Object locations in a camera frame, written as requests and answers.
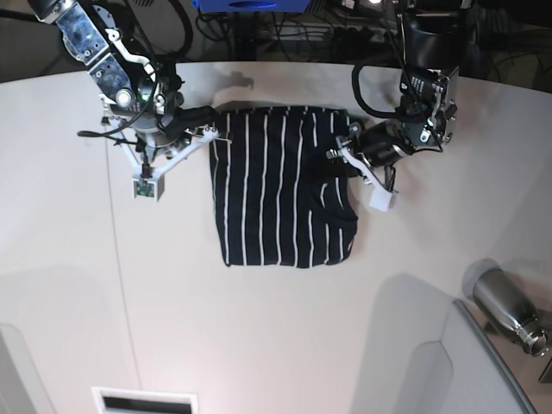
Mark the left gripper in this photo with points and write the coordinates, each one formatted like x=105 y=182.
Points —
x=381 y=145

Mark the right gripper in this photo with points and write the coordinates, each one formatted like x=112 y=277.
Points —
x=165 y=135

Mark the navy white striped t-shirt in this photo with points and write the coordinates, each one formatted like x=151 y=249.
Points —
x=278 y=199

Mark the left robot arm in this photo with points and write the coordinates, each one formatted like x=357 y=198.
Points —
x=429 y=41

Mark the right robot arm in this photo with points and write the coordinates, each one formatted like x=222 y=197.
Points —
x=140 y=89

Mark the blue box with oval hole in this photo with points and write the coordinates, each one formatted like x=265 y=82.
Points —
x=216 y=6

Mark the stainless steel water bottle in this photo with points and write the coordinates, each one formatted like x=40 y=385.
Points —
x=511 y=313

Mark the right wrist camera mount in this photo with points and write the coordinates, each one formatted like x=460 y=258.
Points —
x=148 y=178

